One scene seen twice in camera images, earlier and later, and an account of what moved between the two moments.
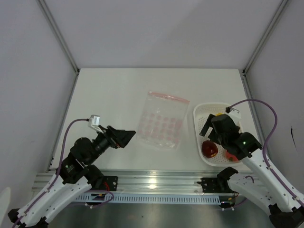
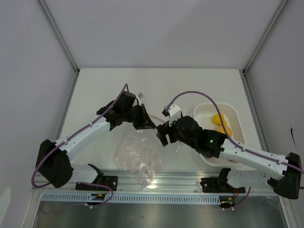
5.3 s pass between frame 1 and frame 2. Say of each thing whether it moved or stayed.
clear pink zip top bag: moved
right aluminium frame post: stayed
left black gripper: moved
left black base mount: stayed
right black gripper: moved
